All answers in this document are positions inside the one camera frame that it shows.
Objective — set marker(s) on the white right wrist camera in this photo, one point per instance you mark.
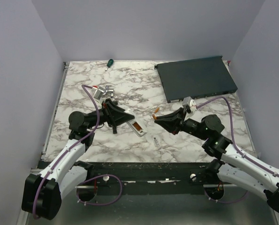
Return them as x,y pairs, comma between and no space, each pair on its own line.
189,106

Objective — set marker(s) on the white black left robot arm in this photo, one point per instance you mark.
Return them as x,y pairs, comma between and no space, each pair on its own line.
43,193

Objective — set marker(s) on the white remote control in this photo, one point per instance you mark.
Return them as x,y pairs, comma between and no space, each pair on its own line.
143,131

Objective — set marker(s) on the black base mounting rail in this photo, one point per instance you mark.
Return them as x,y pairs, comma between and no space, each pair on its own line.
157,178

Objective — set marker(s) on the black cable connector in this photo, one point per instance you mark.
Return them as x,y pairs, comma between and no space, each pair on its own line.
114,128

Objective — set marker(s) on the silver metal bracket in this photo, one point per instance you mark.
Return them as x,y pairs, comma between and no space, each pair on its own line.
108,91

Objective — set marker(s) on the aluminium left side rail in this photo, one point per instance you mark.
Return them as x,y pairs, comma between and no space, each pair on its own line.
44,150

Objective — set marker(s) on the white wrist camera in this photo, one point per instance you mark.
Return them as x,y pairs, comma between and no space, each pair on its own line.
189,106
97,94

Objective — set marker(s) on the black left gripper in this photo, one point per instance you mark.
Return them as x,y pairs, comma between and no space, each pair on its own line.
114,115

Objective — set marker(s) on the dark flat network switch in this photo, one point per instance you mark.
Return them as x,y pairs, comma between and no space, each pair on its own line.
196,78

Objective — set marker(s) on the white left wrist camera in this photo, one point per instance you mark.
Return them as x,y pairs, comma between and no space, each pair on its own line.
97,94

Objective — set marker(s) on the aluminium rail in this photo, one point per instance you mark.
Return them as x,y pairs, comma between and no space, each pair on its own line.
44,150
83,186

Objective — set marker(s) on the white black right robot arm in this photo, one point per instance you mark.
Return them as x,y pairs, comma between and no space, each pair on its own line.
234,165

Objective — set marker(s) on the green handled screwdriver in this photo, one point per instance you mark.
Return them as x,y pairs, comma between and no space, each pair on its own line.
109,64

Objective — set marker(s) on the aluminium front rail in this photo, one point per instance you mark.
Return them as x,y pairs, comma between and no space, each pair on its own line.
83,186

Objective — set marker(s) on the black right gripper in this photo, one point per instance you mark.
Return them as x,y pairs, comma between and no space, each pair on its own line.
168,121

